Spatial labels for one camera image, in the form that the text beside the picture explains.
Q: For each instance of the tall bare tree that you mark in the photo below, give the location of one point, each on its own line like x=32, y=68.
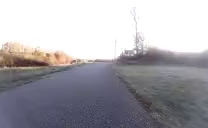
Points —
x=137, y=36

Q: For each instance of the dark hedge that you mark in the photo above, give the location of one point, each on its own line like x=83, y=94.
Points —
x=168, y=56

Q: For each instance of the row of brown bushes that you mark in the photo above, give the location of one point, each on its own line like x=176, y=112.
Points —
x=22, y=57

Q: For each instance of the frosty grass verge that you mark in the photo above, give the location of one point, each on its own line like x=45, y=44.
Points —
x=175, y=86

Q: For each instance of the dark asphalt road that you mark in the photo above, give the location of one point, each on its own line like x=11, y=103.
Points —
x=82, y=96

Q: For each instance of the grass strip with dirt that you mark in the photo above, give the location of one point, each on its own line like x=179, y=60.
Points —
x=15, y=75

